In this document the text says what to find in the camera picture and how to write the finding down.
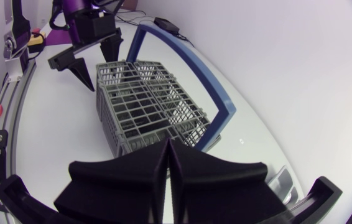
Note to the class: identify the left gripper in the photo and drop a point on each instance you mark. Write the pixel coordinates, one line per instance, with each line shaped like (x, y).
(93, 29)

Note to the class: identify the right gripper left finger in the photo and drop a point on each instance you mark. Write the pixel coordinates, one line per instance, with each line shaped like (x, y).
(117, 189)

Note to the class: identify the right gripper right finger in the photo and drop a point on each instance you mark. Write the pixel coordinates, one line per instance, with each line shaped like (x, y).
(222, 189)

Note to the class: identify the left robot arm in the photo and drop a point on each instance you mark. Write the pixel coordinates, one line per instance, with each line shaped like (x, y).
(70, 12)

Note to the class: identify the grey cutlery tray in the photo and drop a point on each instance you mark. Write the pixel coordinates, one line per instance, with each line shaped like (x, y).
(283, 183)

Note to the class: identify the grey cutlery basket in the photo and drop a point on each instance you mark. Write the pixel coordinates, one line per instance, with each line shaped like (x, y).
(145, 105)

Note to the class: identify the yellow emergency stop box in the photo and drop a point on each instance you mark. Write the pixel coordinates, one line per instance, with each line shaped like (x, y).
(36, 40)

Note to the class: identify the black power brick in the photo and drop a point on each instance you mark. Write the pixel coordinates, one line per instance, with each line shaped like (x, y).
(166, 25)

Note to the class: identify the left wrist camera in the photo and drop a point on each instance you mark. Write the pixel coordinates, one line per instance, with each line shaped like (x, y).
(99, 14)

